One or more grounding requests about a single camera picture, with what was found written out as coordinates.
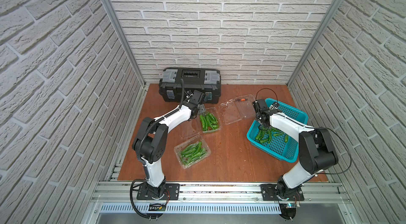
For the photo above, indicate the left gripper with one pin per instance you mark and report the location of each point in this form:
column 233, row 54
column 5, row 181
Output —
column 200, row 106

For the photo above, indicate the green peppers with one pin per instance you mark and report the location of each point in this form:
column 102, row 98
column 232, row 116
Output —
column 266, row 135

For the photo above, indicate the clear clamshell container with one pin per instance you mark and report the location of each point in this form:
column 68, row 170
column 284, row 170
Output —
column 193, row 128
column 233, row 111
column 189, row 141

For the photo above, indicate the teal plastic basket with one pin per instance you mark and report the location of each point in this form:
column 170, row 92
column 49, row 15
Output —
column 273, row 141

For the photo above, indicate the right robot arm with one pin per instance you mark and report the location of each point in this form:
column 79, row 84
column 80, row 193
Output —
column 316, row 149

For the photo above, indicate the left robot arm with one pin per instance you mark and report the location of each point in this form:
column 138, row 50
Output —
column 151, row 139

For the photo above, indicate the black plastic toolbox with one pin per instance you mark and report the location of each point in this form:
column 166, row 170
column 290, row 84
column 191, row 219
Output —
column 207, row 81

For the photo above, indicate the clear clamshell front container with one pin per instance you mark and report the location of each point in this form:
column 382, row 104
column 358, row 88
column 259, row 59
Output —
column 189, row 141

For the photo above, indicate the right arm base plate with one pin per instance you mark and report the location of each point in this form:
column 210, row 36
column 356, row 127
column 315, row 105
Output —
column 279, row 192

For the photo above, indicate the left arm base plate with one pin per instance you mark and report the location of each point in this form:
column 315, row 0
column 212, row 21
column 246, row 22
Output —
column 147, row 192

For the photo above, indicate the aluminium front rail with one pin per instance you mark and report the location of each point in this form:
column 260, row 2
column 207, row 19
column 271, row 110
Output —
column 223, row 192

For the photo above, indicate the left corner metal post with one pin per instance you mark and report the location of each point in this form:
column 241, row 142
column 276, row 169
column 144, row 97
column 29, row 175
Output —
column 111, row 13

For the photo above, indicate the corner metal post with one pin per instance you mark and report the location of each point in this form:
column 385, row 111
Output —
column 111, row 13
column 329, row 15

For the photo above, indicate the right corner metal post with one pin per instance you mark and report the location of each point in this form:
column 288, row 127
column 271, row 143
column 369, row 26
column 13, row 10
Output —
column 329, row 15

